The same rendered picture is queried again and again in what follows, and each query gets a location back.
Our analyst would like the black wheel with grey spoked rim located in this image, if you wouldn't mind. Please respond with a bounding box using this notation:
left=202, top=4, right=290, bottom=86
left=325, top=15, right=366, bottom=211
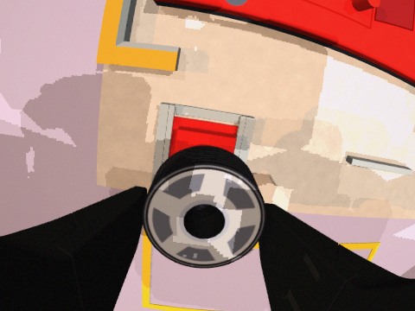
left=142, top=146, right=266, bottom=269

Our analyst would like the yellow rectangular outline on table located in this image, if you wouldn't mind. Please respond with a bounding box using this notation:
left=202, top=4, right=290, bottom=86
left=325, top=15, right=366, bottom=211
left=142, top=232, right=380, bottom=311

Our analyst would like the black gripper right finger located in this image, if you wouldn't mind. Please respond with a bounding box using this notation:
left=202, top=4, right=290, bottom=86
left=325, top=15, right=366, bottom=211
left=259, top=203, right=415, bottom=311

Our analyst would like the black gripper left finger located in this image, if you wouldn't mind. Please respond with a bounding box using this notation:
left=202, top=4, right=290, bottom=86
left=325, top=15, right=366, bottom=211
left=0, top=187, right=148, bottom=311

